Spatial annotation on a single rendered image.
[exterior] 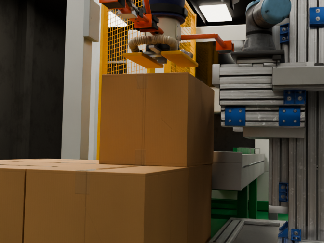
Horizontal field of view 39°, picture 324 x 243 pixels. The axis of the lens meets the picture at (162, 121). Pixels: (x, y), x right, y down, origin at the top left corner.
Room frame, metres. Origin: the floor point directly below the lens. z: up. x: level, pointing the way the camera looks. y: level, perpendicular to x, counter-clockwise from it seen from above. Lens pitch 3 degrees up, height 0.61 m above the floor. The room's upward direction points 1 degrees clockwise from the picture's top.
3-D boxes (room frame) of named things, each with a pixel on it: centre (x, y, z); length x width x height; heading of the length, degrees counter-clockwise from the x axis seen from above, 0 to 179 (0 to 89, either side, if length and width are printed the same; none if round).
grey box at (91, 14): (3.60, 0.57, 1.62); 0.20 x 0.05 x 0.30; 164
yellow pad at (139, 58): (2.32, 0.10, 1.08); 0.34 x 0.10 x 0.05; 162
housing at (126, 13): (1.84, 0.15, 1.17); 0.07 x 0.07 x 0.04; 72
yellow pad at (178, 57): (2.26, -0.08, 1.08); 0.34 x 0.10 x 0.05; 162
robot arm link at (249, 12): (2.01, -0.42, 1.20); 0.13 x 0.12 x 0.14; 11
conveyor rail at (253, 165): (3.68, -0.74, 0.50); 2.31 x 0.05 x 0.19; 164
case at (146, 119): (2.28, 0.00, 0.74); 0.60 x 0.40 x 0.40; 163
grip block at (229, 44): (2.49, -0.33, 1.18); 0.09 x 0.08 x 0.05; 72
